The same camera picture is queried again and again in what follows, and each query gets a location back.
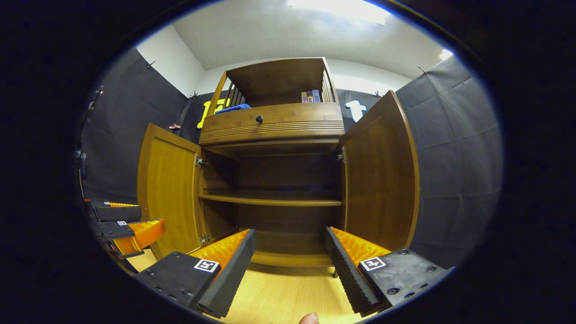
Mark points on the small lavender book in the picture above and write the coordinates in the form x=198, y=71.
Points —
x=316, y=96

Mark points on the wooden double-door shoe cabinet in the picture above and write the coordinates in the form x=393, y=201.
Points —
x=279, y=76

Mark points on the wooden cabinet shelf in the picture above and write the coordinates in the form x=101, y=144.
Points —
x=270, y=200

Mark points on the blue cloth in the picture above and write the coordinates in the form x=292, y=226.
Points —
x=233, y=108

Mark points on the wooden shoe cabinet door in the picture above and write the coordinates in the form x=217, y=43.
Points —
x=168, y=189
x=382, y=180

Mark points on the metal door hinge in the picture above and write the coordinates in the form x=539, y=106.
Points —
x=200, y=161
x=341, y=156
x=204, y=239

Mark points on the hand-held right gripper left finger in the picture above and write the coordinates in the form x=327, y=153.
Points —
x=234, y=274

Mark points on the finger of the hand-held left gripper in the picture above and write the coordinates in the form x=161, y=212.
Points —
x=119, y=212
x=144, y=234

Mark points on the wooden cabinet drawer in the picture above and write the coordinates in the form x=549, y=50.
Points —
x=288, y=114

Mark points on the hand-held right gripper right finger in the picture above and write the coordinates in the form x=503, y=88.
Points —
x=348, y=279

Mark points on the small ceiling light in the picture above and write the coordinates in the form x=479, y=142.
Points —
x=445, y=54

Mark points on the black backdrop cloth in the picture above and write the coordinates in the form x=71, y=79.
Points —
x=450, y=157

